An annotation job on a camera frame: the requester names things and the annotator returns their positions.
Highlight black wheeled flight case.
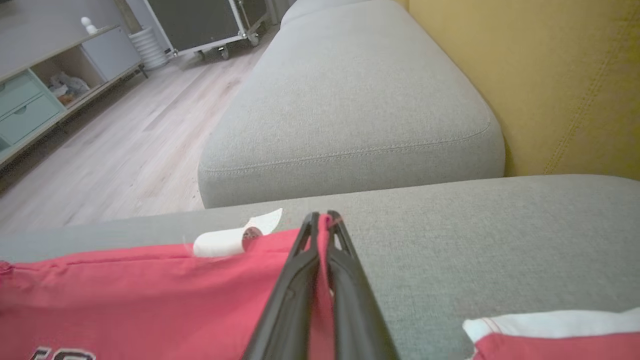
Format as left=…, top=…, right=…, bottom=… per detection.
left=144, top=0, right=278, bottom=62

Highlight yellow sofa backrest cushion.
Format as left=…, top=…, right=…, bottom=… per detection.
left=395, top=0, right=640, bottom=177

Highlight red shorts with white stripe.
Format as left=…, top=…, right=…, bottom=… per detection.
left=462, top=307, right=640, bottom=360

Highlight clutter in sideboard shelf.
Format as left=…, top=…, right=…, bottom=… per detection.
left=47, top=71, right=92, bottom=107

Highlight white ribbed vase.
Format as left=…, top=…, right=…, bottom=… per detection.
left=128, top=26, right=169, bottom=71

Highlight large grey sofa seat cushion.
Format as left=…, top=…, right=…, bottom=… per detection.
left=0, top=174, right=640, bottom=360

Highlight low sideboard with teal drawers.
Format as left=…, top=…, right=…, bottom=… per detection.
left=0, top=25, right=149, bottom=173

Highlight red Bulls 23 jersey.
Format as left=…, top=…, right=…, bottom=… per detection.
left=0, top=208, right=347, bottom=360

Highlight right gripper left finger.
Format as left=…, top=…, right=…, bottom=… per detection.
left=242, top=211, right=321, bottom=360

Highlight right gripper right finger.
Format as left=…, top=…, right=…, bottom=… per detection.
left=326, top=210, right=401, bottom=360

